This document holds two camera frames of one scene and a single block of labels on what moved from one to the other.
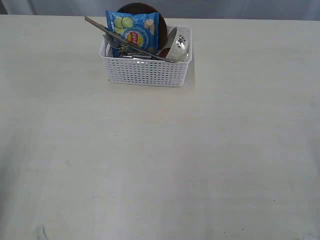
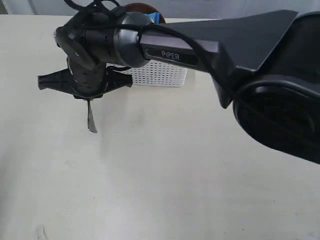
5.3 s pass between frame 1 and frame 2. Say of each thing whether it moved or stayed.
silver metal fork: moved
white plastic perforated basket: stayed
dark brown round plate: stayed
